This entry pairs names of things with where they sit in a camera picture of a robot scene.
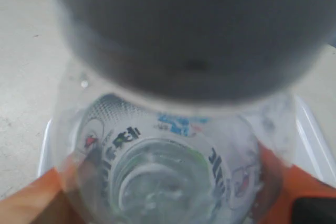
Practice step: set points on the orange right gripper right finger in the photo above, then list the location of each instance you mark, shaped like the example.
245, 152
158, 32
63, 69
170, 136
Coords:
291, 195

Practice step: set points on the clear plastic water bottle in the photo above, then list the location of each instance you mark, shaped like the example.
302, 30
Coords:
169, 100

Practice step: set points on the white rectangular plastic tray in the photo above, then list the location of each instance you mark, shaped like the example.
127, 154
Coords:
313, 154

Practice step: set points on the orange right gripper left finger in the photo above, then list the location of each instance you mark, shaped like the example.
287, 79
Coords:
52, 198

